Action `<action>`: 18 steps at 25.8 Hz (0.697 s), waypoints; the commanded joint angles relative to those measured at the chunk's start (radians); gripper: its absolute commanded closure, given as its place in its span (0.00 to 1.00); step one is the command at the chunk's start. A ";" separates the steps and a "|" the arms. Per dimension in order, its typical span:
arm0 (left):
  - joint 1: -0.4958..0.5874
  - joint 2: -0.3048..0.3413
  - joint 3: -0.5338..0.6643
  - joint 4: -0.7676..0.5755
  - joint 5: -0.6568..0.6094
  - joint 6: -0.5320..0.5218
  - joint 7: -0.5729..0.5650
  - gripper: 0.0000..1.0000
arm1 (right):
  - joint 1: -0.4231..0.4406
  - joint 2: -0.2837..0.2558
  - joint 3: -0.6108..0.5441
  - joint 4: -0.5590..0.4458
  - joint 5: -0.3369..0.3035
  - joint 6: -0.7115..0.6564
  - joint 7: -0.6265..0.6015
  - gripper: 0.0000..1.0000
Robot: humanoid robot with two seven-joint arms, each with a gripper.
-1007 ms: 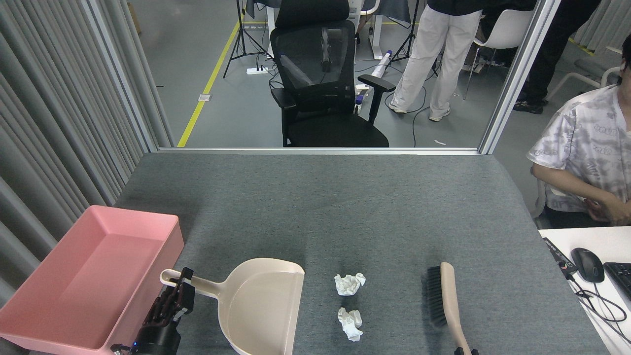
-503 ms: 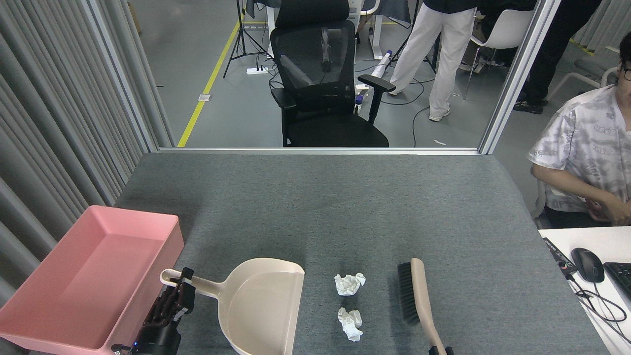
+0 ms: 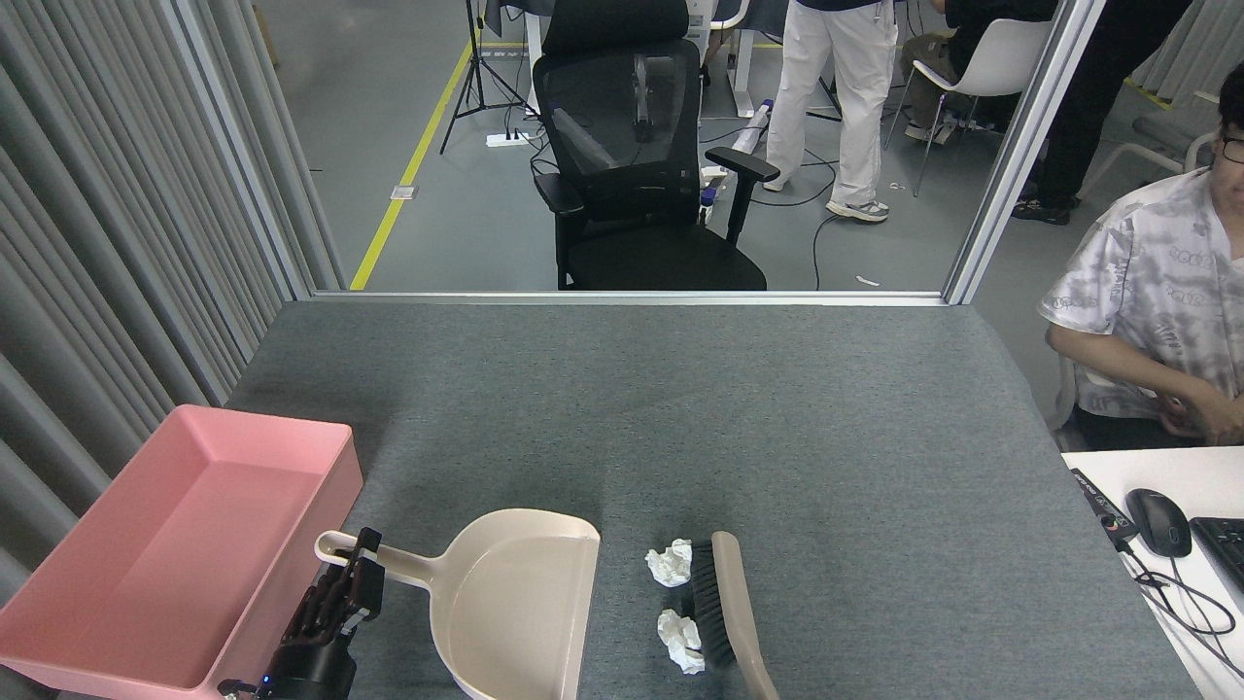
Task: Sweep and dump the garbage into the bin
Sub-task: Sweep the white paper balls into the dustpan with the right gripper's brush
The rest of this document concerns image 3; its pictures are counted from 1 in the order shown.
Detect white standing desk frame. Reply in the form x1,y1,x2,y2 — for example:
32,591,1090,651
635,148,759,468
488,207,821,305
457,0,798,120

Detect black floor cable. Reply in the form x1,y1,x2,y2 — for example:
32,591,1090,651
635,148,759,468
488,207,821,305
700,92,910,291

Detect seated person at desk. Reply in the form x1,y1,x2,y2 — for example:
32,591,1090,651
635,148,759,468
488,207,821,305
1038,63,1244,451

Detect black desk cable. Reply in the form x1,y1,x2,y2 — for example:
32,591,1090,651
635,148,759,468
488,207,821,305
1116,540,1244,682

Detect black keyboard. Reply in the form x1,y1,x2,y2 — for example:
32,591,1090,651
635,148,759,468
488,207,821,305
1189,516,1244,589

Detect white blue floor device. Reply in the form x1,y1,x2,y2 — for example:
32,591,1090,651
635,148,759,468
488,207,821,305
731,97,776,155

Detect walking person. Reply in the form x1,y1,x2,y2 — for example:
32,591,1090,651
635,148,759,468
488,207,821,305
763,0,898,223

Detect black tripod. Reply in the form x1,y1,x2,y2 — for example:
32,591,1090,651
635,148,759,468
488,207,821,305
439,0,534,157

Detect pink plastic bin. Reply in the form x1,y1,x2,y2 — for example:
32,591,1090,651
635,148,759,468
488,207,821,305
0,404,364,700

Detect black button remote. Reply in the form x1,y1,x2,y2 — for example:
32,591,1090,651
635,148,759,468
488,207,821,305
1070,468,1140,543

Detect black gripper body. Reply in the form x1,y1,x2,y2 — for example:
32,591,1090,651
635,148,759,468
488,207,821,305
255,627,359,700

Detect black computer mouse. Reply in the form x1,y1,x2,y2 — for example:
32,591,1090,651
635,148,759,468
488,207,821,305
1125,488,1192,559

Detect beige hand brush black bristles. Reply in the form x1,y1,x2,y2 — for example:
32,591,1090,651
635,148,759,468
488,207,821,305
688,531,780,700

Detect person's hand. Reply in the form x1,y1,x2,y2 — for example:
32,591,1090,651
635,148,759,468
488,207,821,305
1163,391,1244,446

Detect silver frame post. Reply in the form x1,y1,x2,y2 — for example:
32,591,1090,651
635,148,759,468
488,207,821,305
943,0,1109,305

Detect silver table edge rail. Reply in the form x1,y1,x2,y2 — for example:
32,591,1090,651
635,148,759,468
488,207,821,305
309,289,949,308

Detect white chair grey seat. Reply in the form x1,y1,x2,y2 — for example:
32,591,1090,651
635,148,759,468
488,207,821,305
1108,90,1226,176

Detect beige plastic dustpan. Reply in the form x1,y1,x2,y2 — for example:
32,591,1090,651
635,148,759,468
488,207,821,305
314,507,602,700

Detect black mesh office chair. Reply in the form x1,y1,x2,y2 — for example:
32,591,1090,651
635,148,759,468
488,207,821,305
530,0,780,292

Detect seated person in background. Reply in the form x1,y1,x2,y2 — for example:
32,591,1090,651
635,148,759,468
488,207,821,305
899,0,1060,145

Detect white paper ball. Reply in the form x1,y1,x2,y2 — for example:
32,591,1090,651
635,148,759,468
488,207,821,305
645,541,693,587
657,609,707,676

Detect grey pleated curtain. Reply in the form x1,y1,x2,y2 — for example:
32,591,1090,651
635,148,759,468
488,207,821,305
0,0,346,609
1132,0,1244,98

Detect white plastic chair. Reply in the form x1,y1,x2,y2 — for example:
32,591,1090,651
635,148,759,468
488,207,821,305
882,17,1054,198

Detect standing person in black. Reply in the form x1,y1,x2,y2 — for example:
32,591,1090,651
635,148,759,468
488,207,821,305
1011,0,1194,227

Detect white desk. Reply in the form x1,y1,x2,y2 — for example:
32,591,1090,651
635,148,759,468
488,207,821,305
1060,446,1244,700

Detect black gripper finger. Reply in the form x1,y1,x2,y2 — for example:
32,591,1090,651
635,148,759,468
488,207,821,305
345,528,386,625
282,559,353,648

